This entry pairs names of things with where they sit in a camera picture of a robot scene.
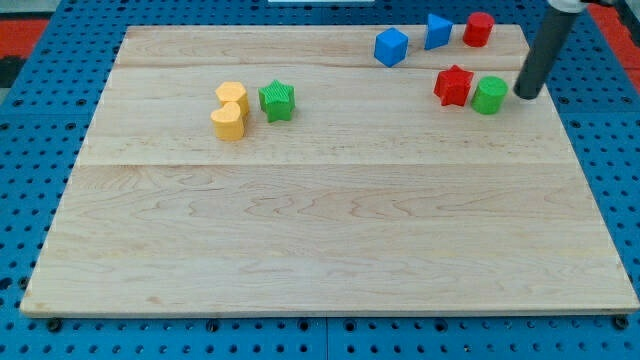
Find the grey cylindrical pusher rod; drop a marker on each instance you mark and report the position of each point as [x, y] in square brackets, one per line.
[556, 25]

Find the red star block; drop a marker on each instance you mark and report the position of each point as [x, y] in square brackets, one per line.
[453, 85]

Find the yellow heart block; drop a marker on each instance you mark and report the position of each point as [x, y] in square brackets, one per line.
[228, 122]

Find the red cylinder block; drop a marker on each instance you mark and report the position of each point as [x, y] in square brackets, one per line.
[478, 29]

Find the yellow hexagon block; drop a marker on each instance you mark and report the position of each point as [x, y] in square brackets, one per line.
[233, 92]

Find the wooden board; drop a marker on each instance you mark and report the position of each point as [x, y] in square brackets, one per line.
[373, 200]

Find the blue cube block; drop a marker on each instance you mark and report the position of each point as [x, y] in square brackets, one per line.
[391, 46]

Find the blue triangle block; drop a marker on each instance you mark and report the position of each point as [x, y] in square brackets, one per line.
[438, 32]

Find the green cylinder block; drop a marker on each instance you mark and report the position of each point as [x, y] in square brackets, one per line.
[489, 95]

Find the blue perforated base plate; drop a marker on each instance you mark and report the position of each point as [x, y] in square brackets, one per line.
[44, 117]

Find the green star block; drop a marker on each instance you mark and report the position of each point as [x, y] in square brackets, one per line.
[277, 101]

